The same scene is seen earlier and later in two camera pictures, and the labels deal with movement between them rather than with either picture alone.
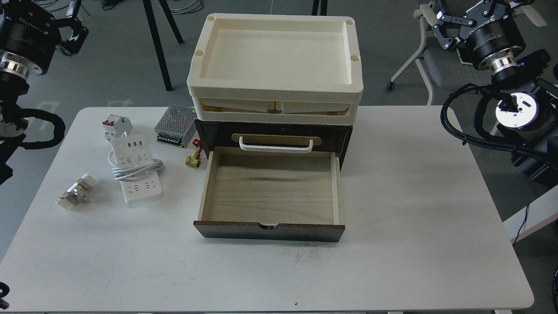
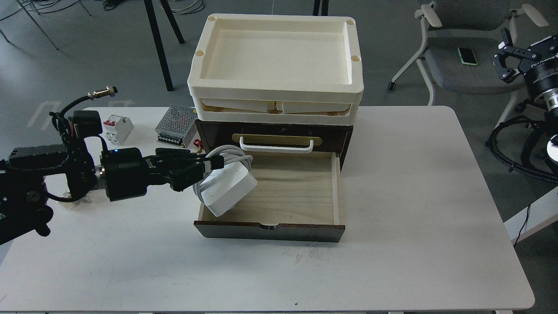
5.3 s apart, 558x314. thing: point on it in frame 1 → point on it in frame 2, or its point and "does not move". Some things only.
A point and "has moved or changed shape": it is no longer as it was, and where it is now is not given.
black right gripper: (494, 43) → (540, 66)
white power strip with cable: (132, 163) has moved or changed shape
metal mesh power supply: (174, 126) does not move
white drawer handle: (293, 149) does not move
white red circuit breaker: (115, 126) does not move
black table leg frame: (171, 20) does not move
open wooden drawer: (279, 196) does not move
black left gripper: (29, 35) → (126, 173)
